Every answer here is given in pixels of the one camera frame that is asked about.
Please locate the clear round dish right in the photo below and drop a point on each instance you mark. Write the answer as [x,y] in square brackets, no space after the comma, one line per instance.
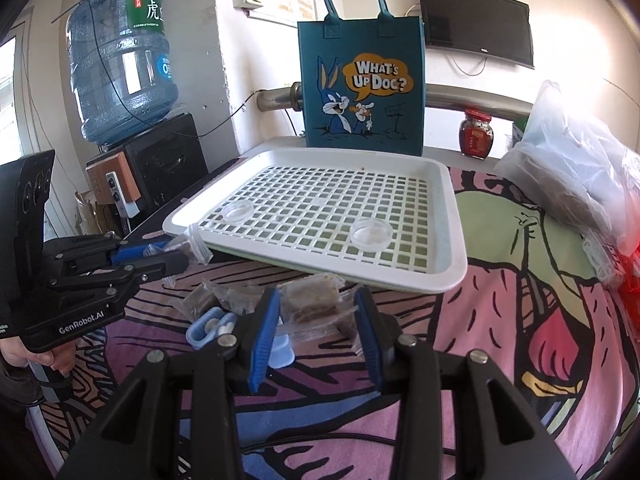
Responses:
[370,235]

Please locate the metal bed rail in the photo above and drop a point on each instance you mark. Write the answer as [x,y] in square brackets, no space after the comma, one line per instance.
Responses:
[437,96]

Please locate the clear round dish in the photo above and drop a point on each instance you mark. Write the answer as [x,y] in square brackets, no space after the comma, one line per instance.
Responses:
[370,235]
[237,212]

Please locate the light blue plastic clip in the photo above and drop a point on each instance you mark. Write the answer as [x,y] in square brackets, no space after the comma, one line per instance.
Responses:
[282,353]

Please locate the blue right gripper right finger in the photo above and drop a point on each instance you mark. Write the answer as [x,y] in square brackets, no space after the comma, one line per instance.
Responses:
[378,333]

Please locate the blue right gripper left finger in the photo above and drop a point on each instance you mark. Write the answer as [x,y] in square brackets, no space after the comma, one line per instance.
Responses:
[259,337]

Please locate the red sauce jar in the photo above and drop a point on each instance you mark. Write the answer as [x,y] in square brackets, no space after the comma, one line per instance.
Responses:
[476,135]

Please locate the cartoon print bedsheet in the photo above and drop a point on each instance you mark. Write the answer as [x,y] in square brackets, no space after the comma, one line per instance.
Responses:
[530,300]

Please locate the blue water jug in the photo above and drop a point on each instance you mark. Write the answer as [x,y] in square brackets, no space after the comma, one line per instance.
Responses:
[120,73]

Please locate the red plastic bag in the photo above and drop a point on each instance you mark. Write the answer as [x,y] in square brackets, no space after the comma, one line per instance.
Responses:
[630,288]

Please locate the white perforated plastic tray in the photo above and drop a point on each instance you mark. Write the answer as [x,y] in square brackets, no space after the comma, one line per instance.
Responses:
[305,201]

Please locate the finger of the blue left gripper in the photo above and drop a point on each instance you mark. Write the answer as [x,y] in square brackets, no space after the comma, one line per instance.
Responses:
[128,253]
[155,268]

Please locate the wall mounted black television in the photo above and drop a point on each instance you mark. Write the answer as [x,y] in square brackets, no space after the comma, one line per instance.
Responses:
[494,28]

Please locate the left hand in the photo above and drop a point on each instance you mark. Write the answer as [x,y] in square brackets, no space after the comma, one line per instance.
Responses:
[61,359]

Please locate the brown snack packet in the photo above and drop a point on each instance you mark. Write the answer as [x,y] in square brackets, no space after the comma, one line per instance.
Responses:
[196,303]
[192,245]
[315,307]
[239,300]

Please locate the clear round dish left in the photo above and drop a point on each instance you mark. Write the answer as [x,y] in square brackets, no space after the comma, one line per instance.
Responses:
[237,212]

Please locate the clear plastic bag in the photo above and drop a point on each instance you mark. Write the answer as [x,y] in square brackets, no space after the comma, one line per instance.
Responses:
[569,163]

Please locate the blue Bugs Bunny tote bag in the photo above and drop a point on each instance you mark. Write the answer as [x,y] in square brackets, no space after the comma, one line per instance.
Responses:
[363,82]

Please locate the light blue U clip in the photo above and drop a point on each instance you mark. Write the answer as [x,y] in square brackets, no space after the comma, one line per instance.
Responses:
[209,326]

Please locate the black water dispenser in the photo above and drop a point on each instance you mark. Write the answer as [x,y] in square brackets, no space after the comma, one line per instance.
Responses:
[143,173]

